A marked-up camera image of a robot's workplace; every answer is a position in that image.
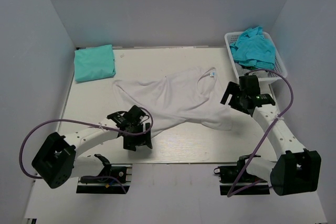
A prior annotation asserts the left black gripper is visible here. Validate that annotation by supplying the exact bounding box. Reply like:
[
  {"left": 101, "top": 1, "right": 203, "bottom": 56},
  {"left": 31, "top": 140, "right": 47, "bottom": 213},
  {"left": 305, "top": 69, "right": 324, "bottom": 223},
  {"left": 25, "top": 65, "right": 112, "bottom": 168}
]
[{"left": 122, "top": 122, "right": 152, "bottom": 151}]

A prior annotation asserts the white t shirt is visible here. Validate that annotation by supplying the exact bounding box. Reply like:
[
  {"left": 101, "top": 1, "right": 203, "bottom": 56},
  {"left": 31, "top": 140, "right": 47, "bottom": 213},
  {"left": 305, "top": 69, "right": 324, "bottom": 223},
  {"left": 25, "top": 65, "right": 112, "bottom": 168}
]
[{"left": 112, "top": 67, "right": 232, "bottom": 137}]

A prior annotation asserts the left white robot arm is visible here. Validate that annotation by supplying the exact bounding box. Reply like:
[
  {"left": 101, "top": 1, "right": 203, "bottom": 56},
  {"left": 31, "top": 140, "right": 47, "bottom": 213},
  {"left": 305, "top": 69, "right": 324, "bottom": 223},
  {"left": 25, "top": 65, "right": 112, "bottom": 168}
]
[{"left": 31, "top": 105, "right": 153, "bottom": 189}]

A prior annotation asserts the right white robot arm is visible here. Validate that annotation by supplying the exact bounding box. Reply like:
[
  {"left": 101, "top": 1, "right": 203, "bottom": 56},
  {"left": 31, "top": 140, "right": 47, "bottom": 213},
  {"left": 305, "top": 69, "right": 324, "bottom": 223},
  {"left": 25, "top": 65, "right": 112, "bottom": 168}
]
[{"left": 219, "top": 74, "right": 321, "bottom": 197}]

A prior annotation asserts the grey white shirt in basket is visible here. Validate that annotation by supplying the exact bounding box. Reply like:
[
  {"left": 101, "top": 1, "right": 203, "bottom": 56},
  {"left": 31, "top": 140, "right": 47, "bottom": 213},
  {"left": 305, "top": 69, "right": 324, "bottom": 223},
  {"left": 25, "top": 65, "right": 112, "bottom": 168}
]
[{"left": 234, "top": 62, "right": 269, "bottom": 81}]

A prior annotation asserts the crumpled blue t shirt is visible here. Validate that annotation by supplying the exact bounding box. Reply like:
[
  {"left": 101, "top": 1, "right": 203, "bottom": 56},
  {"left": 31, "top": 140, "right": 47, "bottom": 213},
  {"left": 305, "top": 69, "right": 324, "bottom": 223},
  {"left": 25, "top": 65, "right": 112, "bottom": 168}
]
[{"left": 229, "top": 26, "right": 276, "bottom": 70}]

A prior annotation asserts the white plastic basket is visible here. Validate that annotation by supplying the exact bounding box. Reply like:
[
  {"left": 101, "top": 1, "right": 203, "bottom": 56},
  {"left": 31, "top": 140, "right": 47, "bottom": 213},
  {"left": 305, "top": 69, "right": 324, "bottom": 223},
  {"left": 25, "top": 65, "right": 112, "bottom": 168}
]
[{"left": 224, "top": 31, "right": 287, "bottom": 84}]

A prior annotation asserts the folded green t shirt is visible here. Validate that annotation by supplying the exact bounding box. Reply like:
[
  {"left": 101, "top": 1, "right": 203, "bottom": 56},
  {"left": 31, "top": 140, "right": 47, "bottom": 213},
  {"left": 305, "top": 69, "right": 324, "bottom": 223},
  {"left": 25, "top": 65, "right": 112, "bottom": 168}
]
[{"left": 74, "top": 45, "right": 116, "bottom": 82}]

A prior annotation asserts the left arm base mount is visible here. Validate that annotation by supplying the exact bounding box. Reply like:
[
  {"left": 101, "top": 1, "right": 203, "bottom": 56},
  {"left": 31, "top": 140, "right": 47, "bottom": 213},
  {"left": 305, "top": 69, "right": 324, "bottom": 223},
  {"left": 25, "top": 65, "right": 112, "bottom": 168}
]
[{"left": 76, "top": 165, "right": 132, "bottom": 195}]

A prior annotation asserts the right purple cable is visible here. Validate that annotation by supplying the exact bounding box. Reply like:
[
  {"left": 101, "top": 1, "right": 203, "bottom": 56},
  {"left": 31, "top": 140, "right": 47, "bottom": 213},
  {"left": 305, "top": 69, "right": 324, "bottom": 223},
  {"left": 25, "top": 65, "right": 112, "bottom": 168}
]
[{"left": 226, "top": 68, "right": 294, "bottom": 198}]

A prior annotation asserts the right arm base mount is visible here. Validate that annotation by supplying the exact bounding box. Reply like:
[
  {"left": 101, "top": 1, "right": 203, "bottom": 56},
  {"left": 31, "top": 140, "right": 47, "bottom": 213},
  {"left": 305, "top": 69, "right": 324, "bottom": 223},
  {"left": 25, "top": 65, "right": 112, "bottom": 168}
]
[{"left": 213, "top": 155, "right": 271, "bottom": 196}]

